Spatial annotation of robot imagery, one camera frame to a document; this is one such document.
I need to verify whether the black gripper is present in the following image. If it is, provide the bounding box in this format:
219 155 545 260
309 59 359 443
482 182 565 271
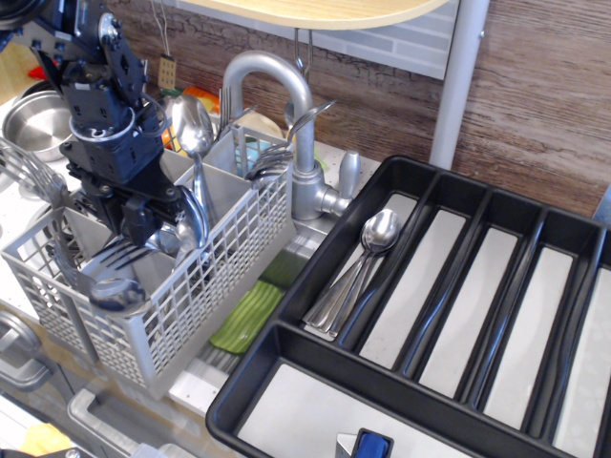
60 107 181 246

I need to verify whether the small steel spoon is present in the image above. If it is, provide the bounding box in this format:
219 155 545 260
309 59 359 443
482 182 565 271
144 223 179 257

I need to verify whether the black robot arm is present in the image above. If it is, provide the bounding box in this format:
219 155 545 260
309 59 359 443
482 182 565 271
1 1 180 246

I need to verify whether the large steel spoon bowl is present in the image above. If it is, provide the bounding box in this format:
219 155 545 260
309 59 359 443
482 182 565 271
174 185 209 270

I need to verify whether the steel spoon front corner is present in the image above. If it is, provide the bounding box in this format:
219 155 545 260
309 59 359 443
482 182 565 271
89 278 147 316

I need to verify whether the grey plastic cutlery basket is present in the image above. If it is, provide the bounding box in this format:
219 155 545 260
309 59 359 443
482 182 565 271
1 124 294 401

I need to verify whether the large upright steel spoon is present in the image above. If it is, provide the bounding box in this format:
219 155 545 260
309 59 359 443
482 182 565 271
172 94 218 226

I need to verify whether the steel fork behind basket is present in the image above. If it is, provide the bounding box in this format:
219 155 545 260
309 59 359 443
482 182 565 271
215 87 256 142

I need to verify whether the black cutlery tray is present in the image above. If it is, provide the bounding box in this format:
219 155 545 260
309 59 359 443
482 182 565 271
206 156 610 457

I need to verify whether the steel fork in middle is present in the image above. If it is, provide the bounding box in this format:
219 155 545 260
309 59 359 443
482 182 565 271
94 239 158 270

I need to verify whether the steel forks left edge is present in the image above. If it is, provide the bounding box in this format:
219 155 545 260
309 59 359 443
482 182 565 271
0 136 96 295

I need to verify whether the stainless steel pot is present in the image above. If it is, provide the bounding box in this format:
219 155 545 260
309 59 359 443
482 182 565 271
2 81 73 162

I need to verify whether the orange toy food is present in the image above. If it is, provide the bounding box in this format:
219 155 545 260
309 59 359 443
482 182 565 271
182 86 220 114

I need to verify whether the hanging wooden grater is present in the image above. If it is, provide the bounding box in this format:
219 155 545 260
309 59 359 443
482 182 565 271
158 54 177 91

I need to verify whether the red toy pepper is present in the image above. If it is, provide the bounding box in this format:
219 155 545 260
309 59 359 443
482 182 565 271
28 66 47 80

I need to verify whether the silver toy faucet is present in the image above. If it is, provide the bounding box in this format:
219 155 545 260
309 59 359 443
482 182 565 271
222 51 360 220

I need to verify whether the stack of steel spoons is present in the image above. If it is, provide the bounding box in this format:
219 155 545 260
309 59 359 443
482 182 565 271
303 208 401 336

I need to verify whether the metal hanging hook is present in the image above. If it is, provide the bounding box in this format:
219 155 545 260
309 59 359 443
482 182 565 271
293 28 313 78

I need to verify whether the yellow object bottom left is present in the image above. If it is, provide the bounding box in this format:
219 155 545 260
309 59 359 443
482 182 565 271
18 424 73 457

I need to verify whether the wooden round shelf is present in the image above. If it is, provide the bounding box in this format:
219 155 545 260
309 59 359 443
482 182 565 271
179 0 446 31

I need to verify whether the blue and silver object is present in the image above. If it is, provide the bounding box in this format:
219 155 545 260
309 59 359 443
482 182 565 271
335 427 394 458

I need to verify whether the grey metal post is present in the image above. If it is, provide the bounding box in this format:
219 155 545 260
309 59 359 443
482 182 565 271
429 0 490 170

